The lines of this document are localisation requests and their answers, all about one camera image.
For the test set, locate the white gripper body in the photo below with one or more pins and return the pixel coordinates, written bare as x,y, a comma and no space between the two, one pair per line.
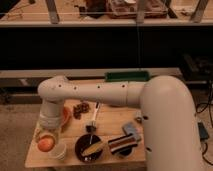
48,126

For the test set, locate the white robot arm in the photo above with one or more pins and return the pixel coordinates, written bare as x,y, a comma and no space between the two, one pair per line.
171,134

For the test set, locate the white paper cup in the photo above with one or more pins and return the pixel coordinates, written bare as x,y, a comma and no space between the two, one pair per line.
59,151

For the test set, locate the orange plastic bowl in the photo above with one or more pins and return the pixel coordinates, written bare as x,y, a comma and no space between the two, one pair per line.
66,115

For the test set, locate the dark grape bunch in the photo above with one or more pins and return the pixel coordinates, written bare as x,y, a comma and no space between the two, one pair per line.
79,109

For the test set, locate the dark brown bowl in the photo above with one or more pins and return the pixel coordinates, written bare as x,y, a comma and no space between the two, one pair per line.
84,142

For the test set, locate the yellow corn cob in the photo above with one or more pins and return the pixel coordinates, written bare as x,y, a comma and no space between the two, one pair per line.
96,147

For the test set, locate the blue grey sponge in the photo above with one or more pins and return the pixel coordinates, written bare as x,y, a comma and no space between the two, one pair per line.
129,128

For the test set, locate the green plastic tray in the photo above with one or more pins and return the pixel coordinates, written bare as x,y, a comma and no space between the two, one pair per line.
127,76

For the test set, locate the dark foot pedal box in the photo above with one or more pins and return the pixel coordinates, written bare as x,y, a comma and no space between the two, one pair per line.
202,132

